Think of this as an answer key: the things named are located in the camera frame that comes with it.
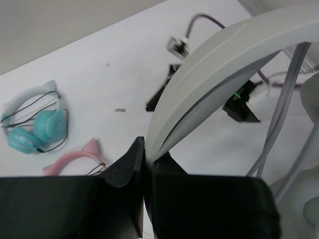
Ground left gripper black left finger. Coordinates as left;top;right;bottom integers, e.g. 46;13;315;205
0;137;145;239

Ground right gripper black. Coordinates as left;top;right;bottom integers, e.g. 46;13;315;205
223;81;262;122

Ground grey white headphones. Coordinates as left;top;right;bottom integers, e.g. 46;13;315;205
145;3;319;177

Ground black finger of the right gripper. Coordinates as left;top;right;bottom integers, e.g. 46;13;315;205
145;63;181;112

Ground teal white cat-ear headphones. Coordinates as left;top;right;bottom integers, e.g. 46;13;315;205
0;80;69;154

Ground pink blue cat-ear headphones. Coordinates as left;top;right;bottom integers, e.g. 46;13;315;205
42;138;110;176

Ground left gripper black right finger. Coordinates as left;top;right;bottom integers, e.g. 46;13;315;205
144;153;282;239

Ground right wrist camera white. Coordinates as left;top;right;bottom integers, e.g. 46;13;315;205
165;36;189;60

